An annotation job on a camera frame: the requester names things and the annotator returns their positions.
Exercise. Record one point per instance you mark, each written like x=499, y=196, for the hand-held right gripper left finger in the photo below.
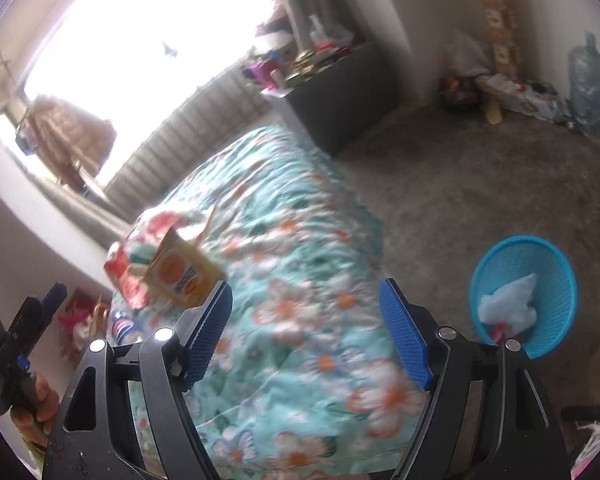
x=207, y=332

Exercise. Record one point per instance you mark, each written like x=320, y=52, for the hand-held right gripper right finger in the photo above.
x=405, y=332

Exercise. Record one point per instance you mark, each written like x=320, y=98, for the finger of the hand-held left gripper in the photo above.
x=55, y=297
x=26, y=325

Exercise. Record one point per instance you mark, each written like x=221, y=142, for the yellow orange snack box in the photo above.
x=185, y=270

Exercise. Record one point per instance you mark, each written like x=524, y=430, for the blue plastic basket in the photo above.
x=550, y=265

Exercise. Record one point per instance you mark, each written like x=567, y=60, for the person's left hand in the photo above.
x=42, y=400

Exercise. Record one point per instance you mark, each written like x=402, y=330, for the pink toy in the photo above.
x=77, y=322

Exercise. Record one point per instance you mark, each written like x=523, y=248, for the red white snack packet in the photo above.
x=127, y=272

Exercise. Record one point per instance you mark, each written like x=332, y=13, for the blue white bottle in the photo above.
x=125, y=330

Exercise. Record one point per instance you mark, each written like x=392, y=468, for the white crumpled tissue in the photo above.
x=510, y=302

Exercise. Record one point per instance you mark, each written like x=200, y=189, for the floral turquoise blanket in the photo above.
x=300, y=260

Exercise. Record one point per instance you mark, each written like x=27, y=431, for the brown hanging jacket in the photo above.
x=70, y=135

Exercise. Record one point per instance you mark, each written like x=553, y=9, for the ribbed radiator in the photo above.
x=180, y=135

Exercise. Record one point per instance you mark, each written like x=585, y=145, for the small white bottle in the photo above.
x=278, y=79

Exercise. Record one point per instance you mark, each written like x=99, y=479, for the red plastic container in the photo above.
x=261, y=71

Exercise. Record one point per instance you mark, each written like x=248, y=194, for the patterned floor cloth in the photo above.
x=535, y=97

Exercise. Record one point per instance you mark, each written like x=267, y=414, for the bright window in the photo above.
x=155, y=35

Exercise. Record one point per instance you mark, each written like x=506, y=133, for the green gold boxes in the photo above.
x=302, y=67

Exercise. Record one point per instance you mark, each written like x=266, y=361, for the white plastic bag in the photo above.
x=465, y=55

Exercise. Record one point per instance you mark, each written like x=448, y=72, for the clear plastic bag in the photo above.
x=332, y=32

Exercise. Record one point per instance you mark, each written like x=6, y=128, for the large blue water jug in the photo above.
x=590, y=85

